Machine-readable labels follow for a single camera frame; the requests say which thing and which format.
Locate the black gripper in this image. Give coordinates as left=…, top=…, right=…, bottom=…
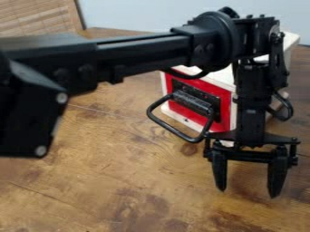
left=203, top=111, right=301, bottom=198

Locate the red drawer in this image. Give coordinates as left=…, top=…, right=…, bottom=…
left=162, top=67, right=237, bottom=132

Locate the black drawer handle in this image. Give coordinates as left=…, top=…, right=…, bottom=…
left=147, top=79, right=221, bottom=143

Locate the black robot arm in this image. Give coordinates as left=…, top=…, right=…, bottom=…
left=0, top=7, right=301, bottom=197

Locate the white wooden drawer box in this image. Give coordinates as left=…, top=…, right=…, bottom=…
left=158, top=30, right=302, bottom=149

